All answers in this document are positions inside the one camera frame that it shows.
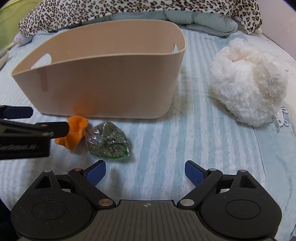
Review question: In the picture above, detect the green silver snack bag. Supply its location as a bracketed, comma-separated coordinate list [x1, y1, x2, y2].
[84, 121, 130, 161]

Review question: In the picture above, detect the blue striped bed sheet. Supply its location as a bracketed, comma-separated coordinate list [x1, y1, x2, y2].
[1, 28, 295, 240]

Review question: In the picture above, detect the white fluffy plush toy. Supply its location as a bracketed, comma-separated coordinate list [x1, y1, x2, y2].
[209, 38, 288, 127]

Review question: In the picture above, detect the leopard print blanket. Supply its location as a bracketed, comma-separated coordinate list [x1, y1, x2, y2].
[18, 1, 262, 39]

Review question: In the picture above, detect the beige plastic storage basket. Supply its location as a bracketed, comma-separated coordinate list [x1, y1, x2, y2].
[11, 20, 186, 119]

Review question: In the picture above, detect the light green quilted comforter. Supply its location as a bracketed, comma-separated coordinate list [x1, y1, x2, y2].
[108, 9, 239, 38]

